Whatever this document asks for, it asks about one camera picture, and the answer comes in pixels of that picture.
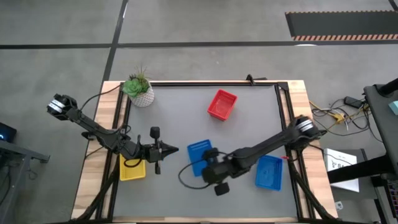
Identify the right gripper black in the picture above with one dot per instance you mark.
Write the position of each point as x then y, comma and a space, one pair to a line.
227, 168

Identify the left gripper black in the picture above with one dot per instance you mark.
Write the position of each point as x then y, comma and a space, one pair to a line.
158, 155

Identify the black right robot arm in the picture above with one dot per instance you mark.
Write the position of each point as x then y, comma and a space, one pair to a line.
267, 141

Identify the green succulent plant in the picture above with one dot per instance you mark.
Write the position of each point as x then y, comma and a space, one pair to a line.
132, 88

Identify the black device with blue light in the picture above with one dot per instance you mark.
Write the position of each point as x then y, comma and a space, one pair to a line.
7, 132

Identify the grey desk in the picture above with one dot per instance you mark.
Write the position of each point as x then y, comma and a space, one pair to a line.
382, 124

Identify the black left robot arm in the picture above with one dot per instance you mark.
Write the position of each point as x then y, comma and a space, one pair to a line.
93, 127

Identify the black pole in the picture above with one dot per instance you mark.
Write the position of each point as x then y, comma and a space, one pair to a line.
390, 87

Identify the black camera clamp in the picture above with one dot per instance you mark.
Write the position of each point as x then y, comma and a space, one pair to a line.
250, 79

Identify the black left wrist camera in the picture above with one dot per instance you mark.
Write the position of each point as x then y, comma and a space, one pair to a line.
151, 154

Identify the white cardboard box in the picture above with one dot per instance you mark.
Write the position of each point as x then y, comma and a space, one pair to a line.
337, 157

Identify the keyboard with lit keys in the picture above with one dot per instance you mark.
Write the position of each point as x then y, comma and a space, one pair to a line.
392, 202

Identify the black base clamp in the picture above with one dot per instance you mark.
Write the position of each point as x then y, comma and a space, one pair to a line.
87, 135
322, 132

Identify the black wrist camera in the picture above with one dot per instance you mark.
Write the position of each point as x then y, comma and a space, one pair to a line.
209, 175
151, 154

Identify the black hazard-striped floor mat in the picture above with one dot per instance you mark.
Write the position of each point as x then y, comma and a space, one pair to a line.
342, 25

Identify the black power adapter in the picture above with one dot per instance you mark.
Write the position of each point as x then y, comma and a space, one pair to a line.
352, 101

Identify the white patterned plant pot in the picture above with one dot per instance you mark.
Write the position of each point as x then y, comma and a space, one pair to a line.
146, 99

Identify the black desk beam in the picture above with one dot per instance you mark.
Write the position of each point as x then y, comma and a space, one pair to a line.
360, 169

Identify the white tag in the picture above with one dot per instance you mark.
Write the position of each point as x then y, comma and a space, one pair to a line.
339, 205

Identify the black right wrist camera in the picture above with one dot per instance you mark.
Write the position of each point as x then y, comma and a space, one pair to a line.
209, 175

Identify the grey side table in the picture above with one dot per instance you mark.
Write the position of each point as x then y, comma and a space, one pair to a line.
18, 152

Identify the teal box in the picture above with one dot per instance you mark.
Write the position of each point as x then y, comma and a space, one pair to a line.
394, 107

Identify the black aluminium table frame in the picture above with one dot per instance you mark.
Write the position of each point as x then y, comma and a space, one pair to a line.
202, 83

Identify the yellow plug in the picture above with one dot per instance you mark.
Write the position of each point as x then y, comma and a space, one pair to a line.
339, 118

